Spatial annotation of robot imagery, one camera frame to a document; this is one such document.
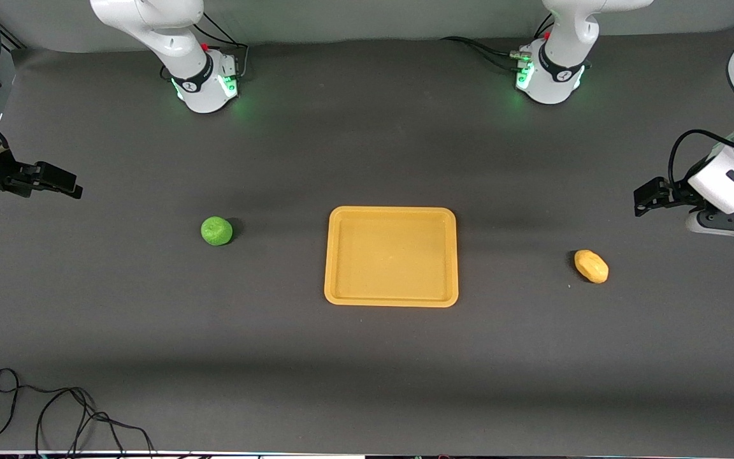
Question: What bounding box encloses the black arm base cable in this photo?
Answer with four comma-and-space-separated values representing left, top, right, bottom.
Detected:
190, 11, 250, 81
440, 36, 533, 72

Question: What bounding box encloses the orange plastic tray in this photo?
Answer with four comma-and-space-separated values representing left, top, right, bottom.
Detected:
324, 206, 459, 309

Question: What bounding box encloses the black left arm base cable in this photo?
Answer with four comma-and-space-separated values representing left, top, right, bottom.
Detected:
440, 36, 533, 72

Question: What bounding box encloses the black right arm base cable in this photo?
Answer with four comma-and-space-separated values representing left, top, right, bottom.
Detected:
190, 11, 250, 81

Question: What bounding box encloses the thin black loose cable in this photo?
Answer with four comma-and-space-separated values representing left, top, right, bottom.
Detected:
0, 368, 157, 457

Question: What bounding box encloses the green apple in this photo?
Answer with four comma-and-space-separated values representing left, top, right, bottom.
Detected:
201, 216, 234, 247

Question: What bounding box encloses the yellow potato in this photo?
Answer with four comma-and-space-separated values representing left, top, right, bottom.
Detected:
574, 249, 610, 284

